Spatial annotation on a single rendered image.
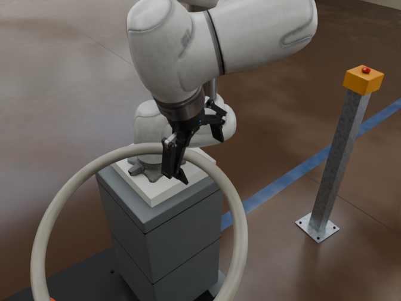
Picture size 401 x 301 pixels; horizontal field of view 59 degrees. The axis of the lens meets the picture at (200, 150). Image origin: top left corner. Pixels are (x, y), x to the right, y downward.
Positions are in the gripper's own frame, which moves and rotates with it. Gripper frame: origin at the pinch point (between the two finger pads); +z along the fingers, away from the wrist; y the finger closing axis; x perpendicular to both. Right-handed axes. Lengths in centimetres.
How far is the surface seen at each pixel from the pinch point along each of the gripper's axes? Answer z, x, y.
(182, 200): 53, -20, 1
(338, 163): 104, 13, -74
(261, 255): 145, 1, -18
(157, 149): 1.1, -11.1, 4.0
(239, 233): 0.5, 18.0, 9.3
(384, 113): 223, 7, -212
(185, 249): 82, -16, 12
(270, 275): 141, 12, -11
